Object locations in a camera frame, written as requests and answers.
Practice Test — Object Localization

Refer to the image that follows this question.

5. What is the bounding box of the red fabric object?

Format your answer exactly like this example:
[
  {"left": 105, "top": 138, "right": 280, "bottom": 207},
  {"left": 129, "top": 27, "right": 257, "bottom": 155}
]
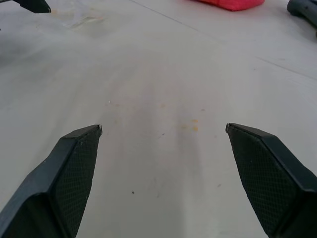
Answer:
[{"left": 190, "top": 0, "right": 264, "bottom": 12}]

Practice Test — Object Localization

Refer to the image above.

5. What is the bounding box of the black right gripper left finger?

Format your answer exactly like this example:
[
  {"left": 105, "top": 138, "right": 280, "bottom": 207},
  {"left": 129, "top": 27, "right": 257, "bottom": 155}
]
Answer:
[{"left": 0, "top": 124, "right": 104, "bottom": 238}]

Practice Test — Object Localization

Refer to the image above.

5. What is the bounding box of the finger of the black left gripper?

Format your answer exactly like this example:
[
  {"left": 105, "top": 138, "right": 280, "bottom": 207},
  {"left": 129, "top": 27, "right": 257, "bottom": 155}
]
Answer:
[{"left": 14, "top": 0, "right": 52, "bottom": 14}]

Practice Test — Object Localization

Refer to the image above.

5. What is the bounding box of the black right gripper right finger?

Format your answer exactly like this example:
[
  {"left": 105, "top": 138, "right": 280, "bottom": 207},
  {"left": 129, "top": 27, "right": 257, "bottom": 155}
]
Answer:
[{"left": 225, "top": 122, "right": 317, "bottom": 238}]

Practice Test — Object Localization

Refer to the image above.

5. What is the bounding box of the dark grey rounded object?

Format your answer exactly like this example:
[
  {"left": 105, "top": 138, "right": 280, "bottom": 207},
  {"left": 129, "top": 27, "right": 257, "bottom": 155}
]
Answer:
[{"left": 286, "top": 0, "right": 317, "bottom": 38}]

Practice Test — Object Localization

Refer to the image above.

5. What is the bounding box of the clear plastic bag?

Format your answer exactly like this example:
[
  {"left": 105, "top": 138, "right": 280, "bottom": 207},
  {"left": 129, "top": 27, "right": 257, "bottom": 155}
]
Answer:
[{"left": 51, "top": 0, "right": 105, "bottom": 29}]

